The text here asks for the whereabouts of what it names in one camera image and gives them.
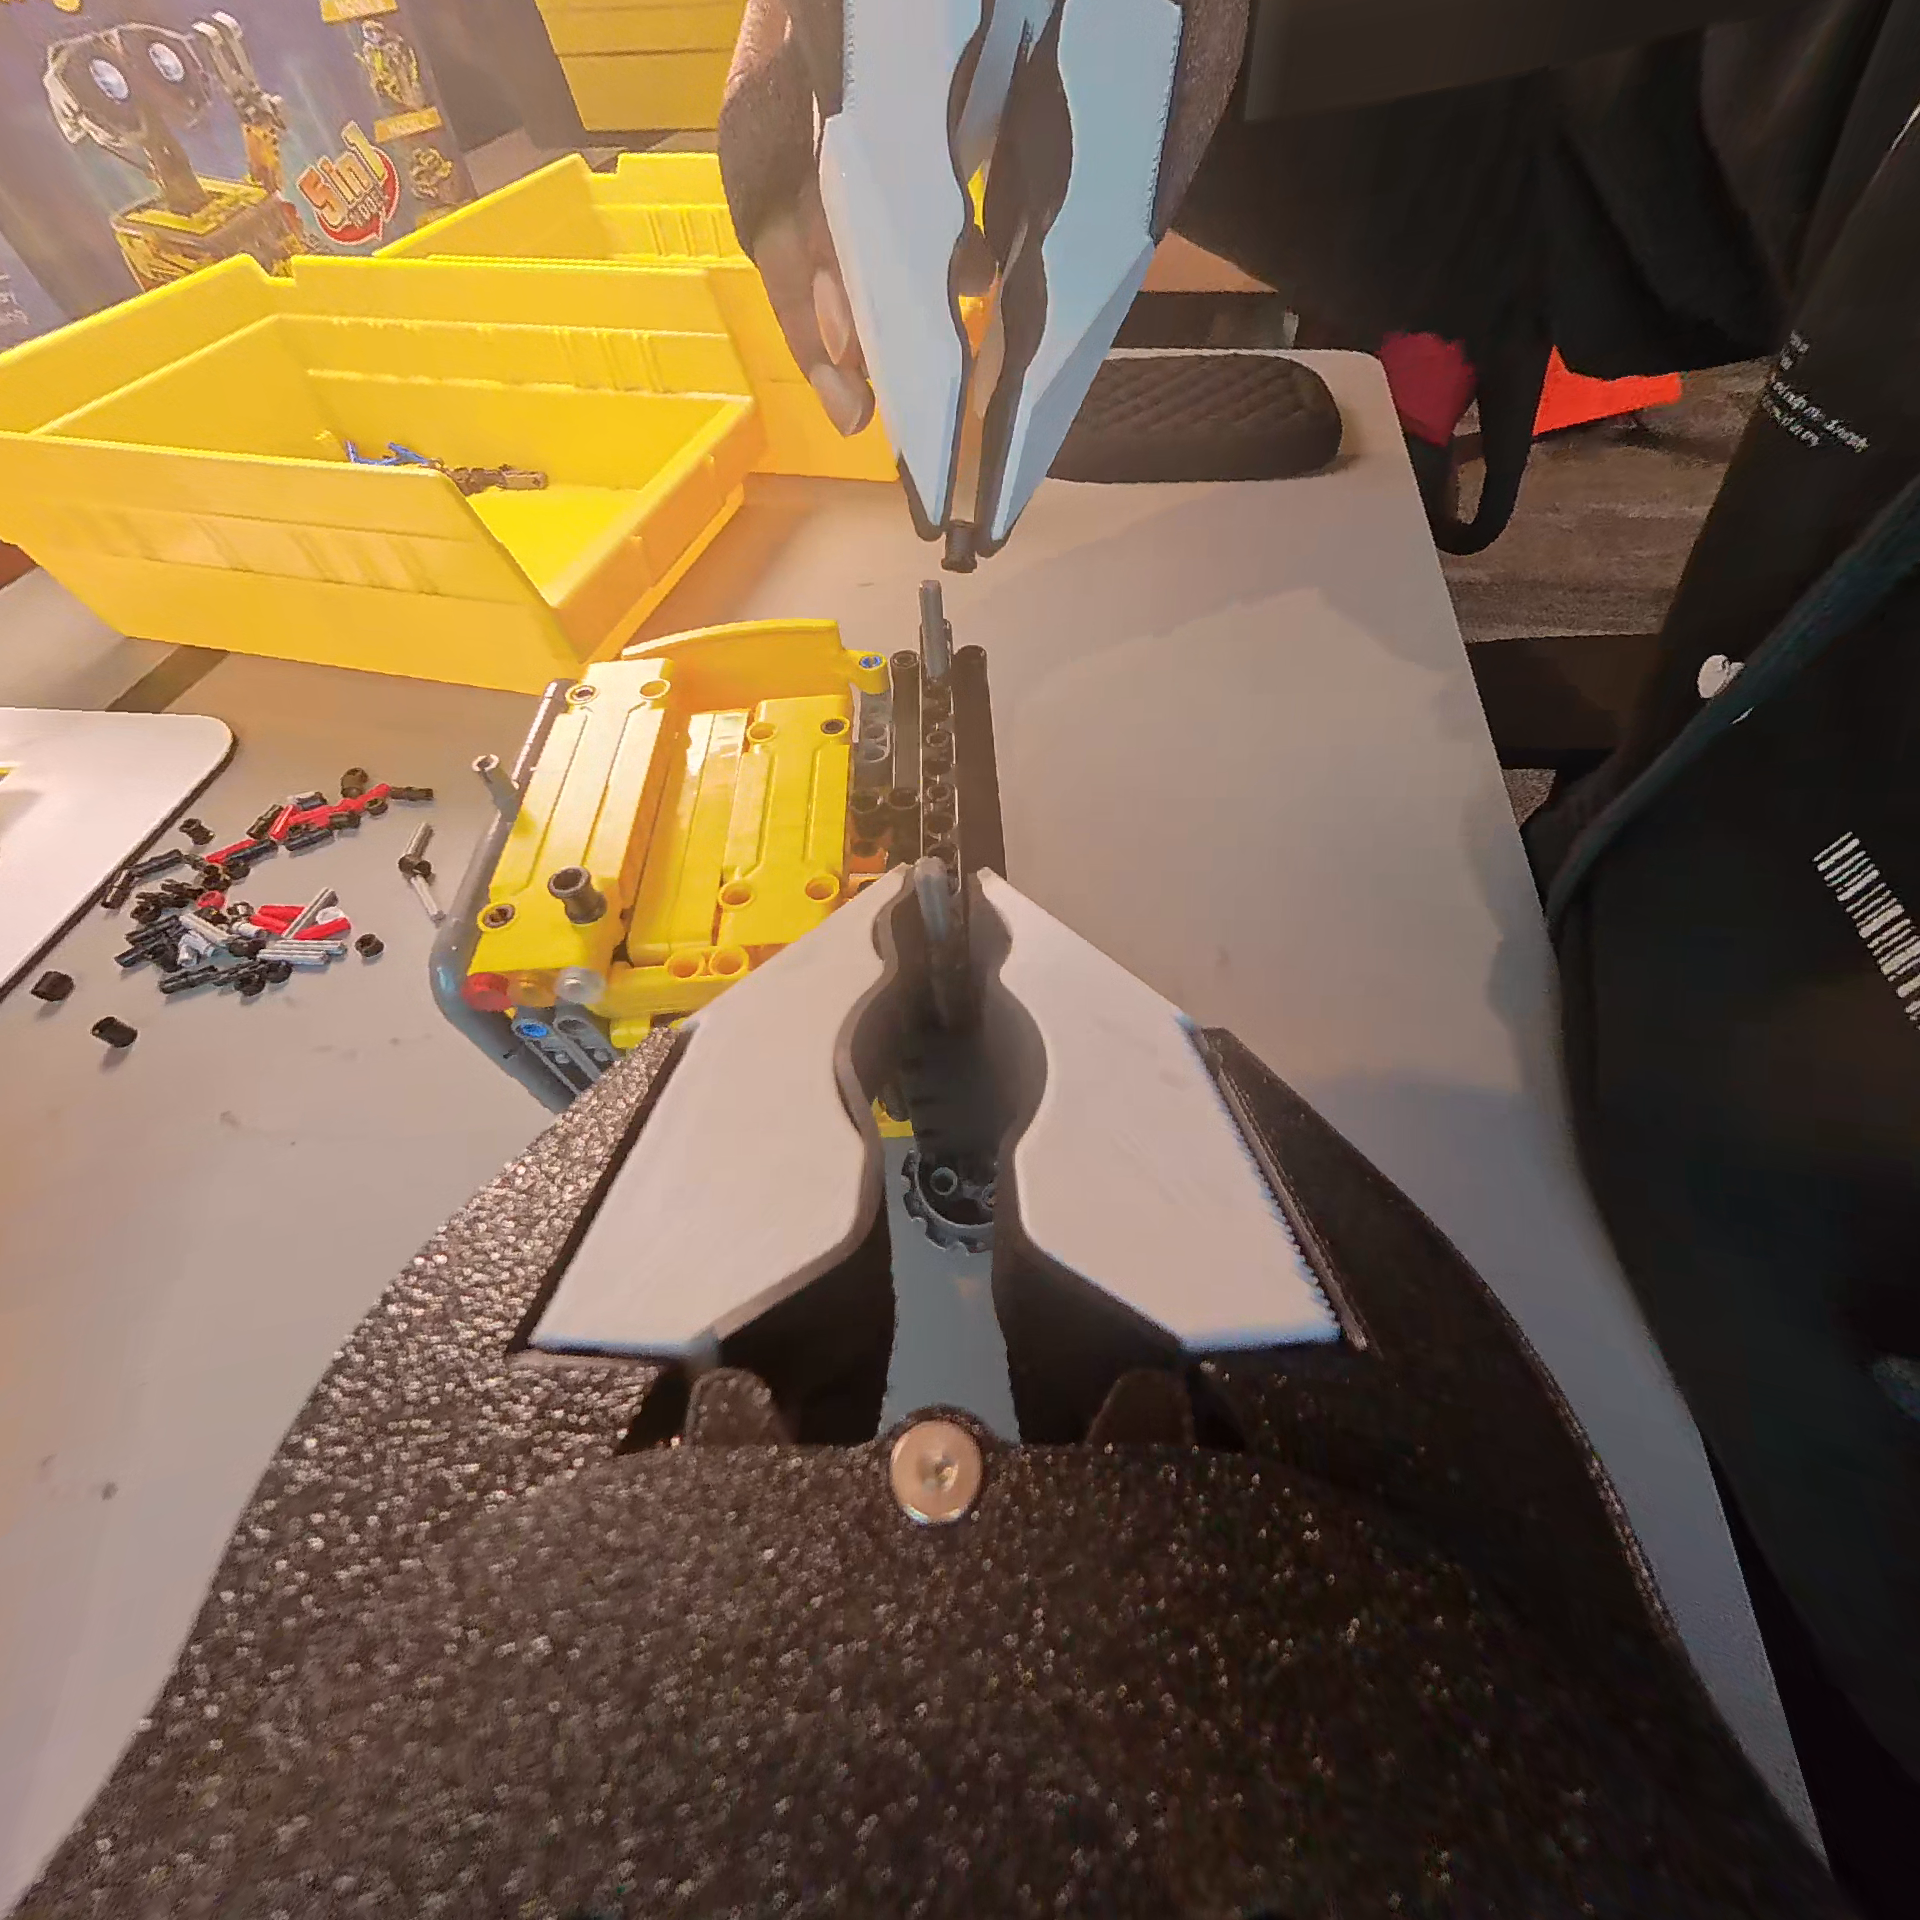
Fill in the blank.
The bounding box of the yellow plastic box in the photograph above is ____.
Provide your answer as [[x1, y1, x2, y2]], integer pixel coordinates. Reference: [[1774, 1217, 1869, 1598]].
[[0, 295, 771, 697]]

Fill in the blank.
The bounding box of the pile of small brick parts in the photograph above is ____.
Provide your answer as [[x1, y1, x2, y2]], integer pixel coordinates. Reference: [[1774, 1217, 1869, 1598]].
[[25, 762, 395, 1056]]

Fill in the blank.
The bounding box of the grey desk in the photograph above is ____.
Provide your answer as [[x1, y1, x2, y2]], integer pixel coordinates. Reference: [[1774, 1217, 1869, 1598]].
[[0, 344, 1834, 1862]]

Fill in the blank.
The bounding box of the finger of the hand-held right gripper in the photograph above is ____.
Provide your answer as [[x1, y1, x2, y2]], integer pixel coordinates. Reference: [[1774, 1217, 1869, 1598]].
[[823, 0, 1010, 578], [961, 0, 1193, 562]]

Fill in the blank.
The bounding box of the white document stand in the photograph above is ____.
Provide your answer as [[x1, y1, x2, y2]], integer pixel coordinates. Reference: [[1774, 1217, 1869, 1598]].
[[0, 706, 240, 1000]]

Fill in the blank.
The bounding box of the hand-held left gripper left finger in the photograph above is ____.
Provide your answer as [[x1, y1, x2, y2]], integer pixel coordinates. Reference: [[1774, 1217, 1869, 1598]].
[[535, 864, 962, 1367]]

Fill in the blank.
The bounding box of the blue printed kit box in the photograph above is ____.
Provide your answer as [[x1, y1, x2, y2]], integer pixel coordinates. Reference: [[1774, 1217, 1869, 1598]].
[[0, 0, 593, 337]]

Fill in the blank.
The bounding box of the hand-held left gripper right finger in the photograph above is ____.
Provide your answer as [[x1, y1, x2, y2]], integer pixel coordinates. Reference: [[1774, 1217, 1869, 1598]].
[[961, 864, 1344, 1412]]

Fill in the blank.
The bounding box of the red plastic bin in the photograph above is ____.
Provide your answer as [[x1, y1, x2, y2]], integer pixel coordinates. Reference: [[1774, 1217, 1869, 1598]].
[[1377, 324, 1568, 559]]

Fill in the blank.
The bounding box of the black textured armrest pad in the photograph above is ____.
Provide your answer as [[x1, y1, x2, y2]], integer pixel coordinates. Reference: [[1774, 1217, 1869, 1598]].
[[1045, 349, 1349, 484]]

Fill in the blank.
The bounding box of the black yellow toy brick vehicle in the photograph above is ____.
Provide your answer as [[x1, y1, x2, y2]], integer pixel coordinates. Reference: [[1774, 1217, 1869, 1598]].
[[432, 580, 1014, 1239]]

